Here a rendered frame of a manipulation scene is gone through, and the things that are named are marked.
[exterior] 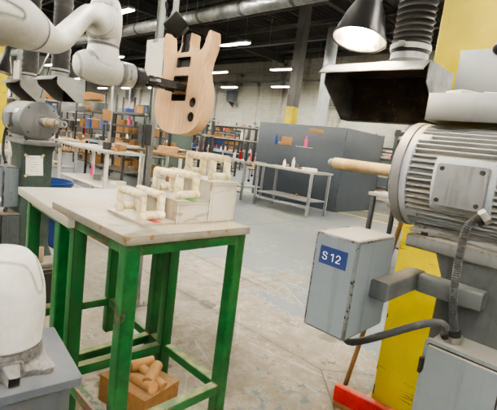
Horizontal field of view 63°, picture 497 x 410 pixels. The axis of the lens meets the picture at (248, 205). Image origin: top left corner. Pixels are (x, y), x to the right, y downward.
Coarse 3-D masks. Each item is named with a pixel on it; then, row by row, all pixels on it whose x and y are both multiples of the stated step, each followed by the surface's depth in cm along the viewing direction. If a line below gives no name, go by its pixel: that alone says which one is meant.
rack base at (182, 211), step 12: (168, 192) 178; (156, 204) 167; (168, 204) 161; (180, 204) 158; (192, 204) 162; (204, 204) 167; (168, 216) 161; (180, 216) 159; (192, 216) 163; (204, 216) 168
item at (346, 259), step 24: (336, 240) 79; (360, 240) 77; (384, 240) 83; (312, 264) 83; (336, 264) 79; (360, 264) 77; (384, 264) 85; (312, 288) 83; (336, 288) 79; (360, 288) 79; (312, 312) 83; (336, 312) 79; (360, 312) 81; (336, 336) 79; (384, 336) 87
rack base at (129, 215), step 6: (108, 210) 165; (114, 210) 165; (126, 210) 168; (132, 210) 169; (120, 216) 158; (126, 216) 155; (132, 216) 157; (138, 222) 149; (144, 222) 150; (150, 222) 151; (162, 222) 154; (168, 222) 156; (174, 222) 158
